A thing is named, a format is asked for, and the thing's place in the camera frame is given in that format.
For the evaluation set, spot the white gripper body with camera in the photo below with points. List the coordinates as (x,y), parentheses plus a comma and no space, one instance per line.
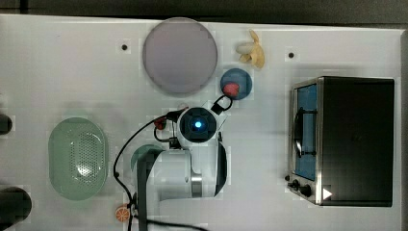
(197,127)

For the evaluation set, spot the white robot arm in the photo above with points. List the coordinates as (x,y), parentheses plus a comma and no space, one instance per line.
(194,166)

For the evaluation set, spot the green perforated strainer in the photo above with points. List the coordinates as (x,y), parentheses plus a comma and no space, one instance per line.
(78,157)

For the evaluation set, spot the red plush strawberry on table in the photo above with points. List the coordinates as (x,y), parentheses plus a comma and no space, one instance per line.
(160,123)

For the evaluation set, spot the red strawberry in bowl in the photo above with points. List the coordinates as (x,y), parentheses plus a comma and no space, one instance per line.
(231,90)

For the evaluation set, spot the blue bowl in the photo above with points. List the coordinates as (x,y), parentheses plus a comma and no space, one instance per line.
(239,76)

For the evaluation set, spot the large grey round plate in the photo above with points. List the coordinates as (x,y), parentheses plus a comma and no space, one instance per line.
(180,55)

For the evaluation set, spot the peeled plush banana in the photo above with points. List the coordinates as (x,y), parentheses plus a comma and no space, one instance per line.
(252,52)

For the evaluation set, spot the plush orange slice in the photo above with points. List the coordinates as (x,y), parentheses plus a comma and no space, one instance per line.
(122,213)

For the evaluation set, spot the silver black toaster oven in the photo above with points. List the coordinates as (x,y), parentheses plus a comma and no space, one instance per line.
(342,141)

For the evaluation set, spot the black round base upper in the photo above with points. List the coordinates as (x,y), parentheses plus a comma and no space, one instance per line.
(6,124)

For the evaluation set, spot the black round base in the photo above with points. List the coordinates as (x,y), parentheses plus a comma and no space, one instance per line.
(15,206)
(6,124)

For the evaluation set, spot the black round base lower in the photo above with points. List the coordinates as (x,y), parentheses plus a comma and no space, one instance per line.
(15,206)

